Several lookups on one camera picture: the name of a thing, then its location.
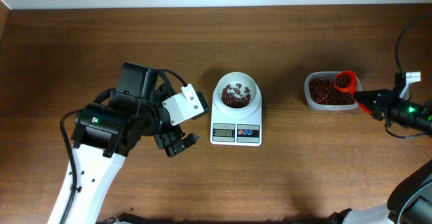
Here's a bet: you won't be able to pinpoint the orange measuring scoop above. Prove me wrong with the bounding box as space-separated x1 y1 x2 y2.
333 71 371 114

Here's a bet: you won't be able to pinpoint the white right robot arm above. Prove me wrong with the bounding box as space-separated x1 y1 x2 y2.
325 89 431 223

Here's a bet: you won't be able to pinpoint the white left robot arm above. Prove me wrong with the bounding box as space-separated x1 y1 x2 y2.
49 84 208 223

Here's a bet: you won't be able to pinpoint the white digital kitchen scale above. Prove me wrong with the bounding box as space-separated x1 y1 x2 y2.
210 86 263 146

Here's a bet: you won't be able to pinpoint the red adzuki beans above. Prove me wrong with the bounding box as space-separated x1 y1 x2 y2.
308 78 354 105

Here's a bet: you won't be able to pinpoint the clear plastic container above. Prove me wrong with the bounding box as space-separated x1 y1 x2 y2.
304 72 358 111

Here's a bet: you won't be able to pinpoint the red beans in bowl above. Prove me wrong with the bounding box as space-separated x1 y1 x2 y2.
221 83 252 109

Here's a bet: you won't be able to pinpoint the white round bowl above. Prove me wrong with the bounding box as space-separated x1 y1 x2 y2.
215 72 258 109

